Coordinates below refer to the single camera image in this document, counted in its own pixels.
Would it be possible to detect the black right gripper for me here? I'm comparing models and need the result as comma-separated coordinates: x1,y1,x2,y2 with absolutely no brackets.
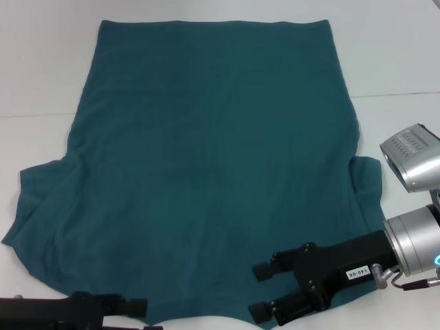
247,230,396,327

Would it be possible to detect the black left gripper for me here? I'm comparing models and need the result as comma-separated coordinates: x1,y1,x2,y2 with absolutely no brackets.
0,291,165,330

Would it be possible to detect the teal blue t-shirt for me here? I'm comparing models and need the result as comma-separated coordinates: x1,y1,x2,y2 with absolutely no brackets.
0,19,396,327

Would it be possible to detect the right gripper cable with plug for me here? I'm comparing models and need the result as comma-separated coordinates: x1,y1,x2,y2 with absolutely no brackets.
373,263,440,293

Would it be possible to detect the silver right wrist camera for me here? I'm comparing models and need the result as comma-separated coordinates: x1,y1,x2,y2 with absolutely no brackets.
379,123,440,193

